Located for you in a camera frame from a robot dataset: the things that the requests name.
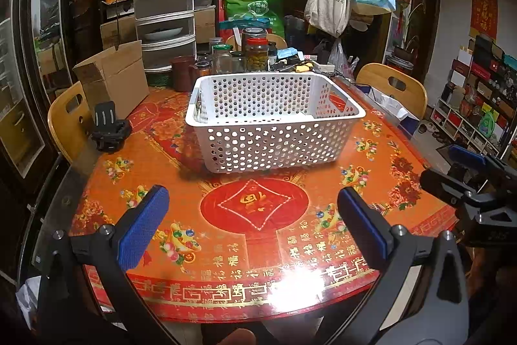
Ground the red lid pickle jar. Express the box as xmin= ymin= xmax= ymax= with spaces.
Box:
xmin=245 ymin=38 xmax=270 ymax=73

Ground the translucent plastic bag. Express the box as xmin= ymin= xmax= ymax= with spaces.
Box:
xmin=327 ymin=38 xmax=348 ymax=71

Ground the cluttered storage shelf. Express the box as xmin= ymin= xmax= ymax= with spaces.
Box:
xmin=430 ymin=34 xmax=517 ymax=160

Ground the brown pitcher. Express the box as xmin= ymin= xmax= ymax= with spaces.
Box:
xmin=172 ymin=56 xmax=198 ymax=92

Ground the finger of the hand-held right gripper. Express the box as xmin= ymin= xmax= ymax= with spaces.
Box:
xmin=420 ymin=168 xmax=478 ymax=207
xmin=449 ymin=145 xmax=488 ymax=168

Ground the dark lid glass jar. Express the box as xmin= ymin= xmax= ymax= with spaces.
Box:
xmin=241 ymin=27 xmax=267 ymax=47

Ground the small clear glass jar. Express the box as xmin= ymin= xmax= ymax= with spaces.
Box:
xmin=230 ymin=51 xmax=247 ymax=74

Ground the white perforated plastic basket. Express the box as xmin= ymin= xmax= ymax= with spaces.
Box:
xmin=186 ymin=72 xmax=367 ymax=174

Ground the white blue paper bag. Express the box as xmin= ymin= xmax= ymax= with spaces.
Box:
xmin=357 ymin=82 xmax=421 ymax=135

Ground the red wall poster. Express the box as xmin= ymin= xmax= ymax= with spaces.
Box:
xmin=470 ymin=0 xmax=498 ymax=42

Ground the stacked tiered food cover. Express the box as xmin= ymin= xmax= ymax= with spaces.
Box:
xmin=132 ymin=0 xmax=197 ymax=73

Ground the red printed tablecloth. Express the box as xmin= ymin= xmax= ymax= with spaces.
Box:
xmin=69 ymin=80 xmax=461 ymax=325

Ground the black clamp holder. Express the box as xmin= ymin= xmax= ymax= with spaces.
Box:
xmin=91 ymin=101 xmax=132 ymax=154

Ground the green sack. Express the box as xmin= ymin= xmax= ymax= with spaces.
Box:
xmin=223 ymin=0 xmax=285 ymax=36

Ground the brown cardboard box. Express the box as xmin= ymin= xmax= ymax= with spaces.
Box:
xmin=100 ymin=16 xmax=136 ymax=50

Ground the potted plant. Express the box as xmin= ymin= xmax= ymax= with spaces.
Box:
xmin=394 ymin=3 xmax=425 ymax=65

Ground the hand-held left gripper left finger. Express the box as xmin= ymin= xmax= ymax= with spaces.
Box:
xmin=30 ymin=185 xmax=182 ymax=345

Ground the white plastic bag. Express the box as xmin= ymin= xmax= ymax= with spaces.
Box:
xmin=16 ymin=276 xmax=41 ymax=329

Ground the open cardboard box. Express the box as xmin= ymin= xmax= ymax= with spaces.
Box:
xmin=73 ymin=40 xmax=151 ymax=119

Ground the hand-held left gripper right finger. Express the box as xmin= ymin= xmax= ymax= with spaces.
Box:
xmin=317 ymin=187 xmax=471 ymax=345

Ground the closed cardboard box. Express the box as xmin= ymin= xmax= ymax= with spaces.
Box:
xmin=194 ymin=7 xmax=216 ymax=44

